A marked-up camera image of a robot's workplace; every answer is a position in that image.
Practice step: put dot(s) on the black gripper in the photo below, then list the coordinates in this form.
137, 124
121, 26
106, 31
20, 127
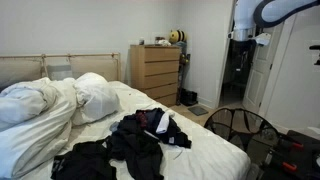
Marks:
243, 51

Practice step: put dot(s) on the navy tank top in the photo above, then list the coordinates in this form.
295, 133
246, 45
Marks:
175, 135

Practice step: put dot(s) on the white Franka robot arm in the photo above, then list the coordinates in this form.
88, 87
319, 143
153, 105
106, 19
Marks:
245, 16

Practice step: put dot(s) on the black mesh laundry basket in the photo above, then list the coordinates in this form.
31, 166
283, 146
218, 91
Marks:
245, 133

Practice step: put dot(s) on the white panel door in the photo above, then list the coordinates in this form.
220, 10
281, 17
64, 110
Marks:
263, 78

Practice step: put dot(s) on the yellow bee plush toy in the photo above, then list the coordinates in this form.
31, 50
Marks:
177, 36

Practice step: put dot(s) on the black box on floor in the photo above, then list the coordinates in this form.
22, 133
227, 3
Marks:
188, 97

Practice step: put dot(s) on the grey flat floor scale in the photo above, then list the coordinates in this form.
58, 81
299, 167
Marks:
198, 110

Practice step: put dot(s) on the small white object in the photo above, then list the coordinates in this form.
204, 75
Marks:
164, 42

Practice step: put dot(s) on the wooden chest of drawers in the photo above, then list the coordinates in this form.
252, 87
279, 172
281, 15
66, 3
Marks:
156, 71

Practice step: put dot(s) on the small dark jar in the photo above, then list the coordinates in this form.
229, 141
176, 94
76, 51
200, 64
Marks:
141, 41

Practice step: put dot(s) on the white sheeted mattress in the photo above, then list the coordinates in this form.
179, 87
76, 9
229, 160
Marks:
206, 156

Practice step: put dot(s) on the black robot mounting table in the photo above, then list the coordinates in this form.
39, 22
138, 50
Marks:
308, 156

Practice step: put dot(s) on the black clothes pile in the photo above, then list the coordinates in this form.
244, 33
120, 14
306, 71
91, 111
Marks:
136, 150

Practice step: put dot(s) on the small grey cloth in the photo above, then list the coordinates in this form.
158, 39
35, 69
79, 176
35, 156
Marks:
114, 126

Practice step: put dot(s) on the white pillow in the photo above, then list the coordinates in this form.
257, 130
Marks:
95, 98

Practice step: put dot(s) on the grey cushion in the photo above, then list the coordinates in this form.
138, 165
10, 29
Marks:
60, 72

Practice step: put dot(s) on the black garment with print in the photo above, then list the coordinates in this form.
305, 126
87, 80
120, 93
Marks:
85, 161

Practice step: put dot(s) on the white crumpled duvet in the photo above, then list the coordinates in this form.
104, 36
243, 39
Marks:
33, 133

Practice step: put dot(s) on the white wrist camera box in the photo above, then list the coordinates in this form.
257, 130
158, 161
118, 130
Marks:
263, 38

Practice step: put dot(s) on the wooden bed frame with headboard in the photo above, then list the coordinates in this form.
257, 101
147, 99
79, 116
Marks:
90, 65

